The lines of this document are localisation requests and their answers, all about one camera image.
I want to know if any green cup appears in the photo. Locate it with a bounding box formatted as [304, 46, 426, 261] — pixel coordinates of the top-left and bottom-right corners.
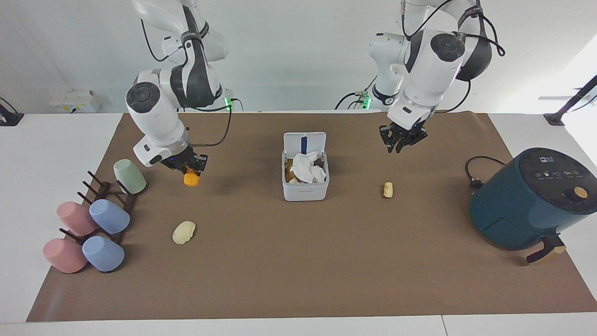
[113, 159, 147, 195]

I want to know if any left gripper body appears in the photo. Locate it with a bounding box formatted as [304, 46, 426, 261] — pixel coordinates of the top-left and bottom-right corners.
[389, 120, 427, 138]

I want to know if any white wall socket box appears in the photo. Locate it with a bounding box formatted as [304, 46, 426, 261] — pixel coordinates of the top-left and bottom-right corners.
[49, 90, 101, 114]

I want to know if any teal air fryer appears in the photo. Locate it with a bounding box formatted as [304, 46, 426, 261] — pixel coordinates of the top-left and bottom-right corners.
[469, 147, 597, 266]

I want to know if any black stand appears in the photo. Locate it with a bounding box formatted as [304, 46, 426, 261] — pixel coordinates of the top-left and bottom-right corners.
[0, 97, 25, 127]
[543, 75, 597, 127]

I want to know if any pale yellow bread piece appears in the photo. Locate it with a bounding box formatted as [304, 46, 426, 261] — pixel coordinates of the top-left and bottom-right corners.
[172, 221, 197, 245]

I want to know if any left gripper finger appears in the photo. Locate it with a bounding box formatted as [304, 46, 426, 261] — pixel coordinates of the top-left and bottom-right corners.
[379, 124, 398, 154]
[396, 129, 429, 154]

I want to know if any black cable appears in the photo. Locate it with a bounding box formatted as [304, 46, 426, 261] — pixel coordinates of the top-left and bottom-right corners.
[334, 75, 379, 111]
[188, 98, 244, 148]
[465, 155, 507, 190]
[140, 18, 188, 63]
[453, 13, 507, 114]

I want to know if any crumpled white tissue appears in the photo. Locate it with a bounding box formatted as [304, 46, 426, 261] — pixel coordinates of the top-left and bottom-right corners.
[292, 151, 327, 184]

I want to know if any white trash bin with lid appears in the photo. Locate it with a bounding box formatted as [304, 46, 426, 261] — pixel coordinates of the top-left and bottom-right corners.
[282, 132, 330, 202]

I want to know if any dark brown cup rack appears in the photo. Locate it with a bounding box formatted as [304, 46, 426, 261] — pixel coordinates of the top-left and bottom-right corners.
[59, 170, 139, 274]

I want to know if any blue cup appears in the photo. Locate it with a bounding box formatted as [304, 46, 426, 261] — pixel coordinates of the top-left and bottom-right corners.
[82, 235, 125, 273]
[89, 199, 131, 235]

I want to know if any pink cup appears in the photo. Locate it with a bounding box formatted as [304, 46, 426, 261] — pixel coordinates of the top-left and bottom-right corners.
[56, 201, 99, 237]
[42, 238, 89, 274]

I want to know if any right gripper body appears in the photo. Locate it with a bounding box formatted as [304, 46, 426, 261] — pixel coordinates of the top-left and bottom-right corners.
[161, 148, 198, 172]

